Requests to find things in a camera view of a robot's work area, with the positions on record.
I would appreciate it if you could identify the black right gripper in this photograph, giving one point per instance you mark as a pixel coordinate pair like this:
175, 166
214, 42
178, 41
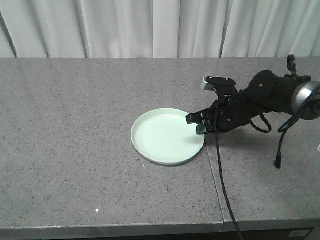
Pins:
223, 116

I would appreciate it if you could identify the light green round plate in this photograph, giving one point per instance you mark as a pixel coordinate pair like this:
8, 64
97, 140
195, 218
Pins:
163, 137

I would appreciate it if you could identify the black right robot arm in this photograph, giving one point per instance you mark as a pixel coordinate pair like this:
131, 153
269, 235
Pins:
298, 96

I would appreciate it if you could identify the white pleated curtain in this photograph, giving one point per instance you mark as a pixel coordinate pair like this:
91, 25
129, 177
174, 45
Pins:
159, 28

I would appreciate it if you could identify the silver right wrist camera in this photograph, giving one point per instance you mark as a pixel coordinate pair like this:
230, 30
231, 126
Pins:
210, 83

